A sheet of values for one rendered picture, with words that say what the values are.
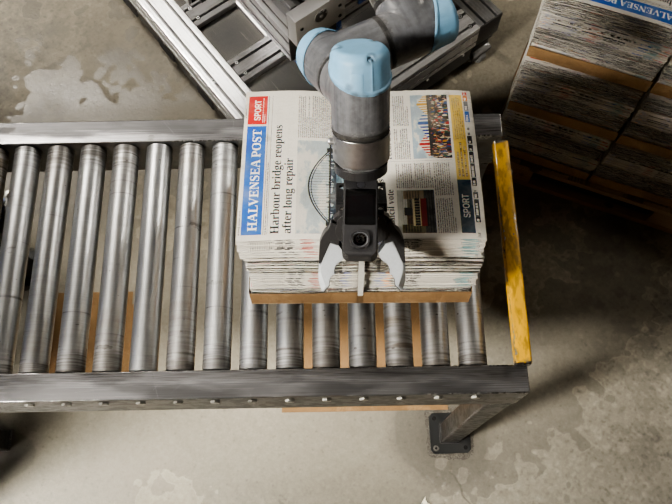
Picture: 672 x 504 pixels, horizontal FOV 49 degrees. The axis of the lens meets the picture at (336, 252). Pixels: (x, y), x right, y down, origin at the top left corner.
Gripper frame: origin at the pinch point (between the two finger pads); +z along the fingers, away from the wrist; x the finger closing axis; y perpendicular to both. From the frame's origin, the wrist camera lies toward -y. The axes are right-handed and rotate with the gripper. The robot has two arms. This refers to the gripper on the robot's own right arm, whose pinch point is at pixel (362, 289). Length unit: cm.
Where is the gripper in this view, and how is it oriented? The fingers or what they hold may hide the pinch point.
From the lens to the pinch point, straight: 108.3
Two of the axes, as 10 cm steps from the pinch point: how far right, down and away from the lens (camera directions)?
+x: -10.0, 0.1, 0.3
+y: 0.1, -5.7, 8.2
